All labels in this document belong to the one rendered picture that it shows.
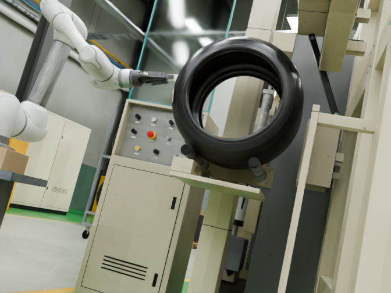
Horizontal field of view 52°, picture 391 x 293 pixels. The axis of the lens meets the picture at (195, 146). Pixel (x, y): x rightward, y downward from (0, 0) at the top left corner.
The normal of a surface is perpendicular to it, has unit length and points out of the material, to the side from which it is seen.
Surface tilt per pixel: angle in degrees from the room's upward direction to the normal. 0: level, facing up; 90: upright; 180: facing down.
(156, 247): 90
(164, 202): 90
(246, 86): 90
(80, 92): 90
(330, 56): 162
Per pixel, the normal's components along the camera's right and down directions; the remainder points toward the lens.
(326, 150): -0.22, -0.22
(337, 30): -0.29, 0.84
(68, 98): 0.87, 0.13
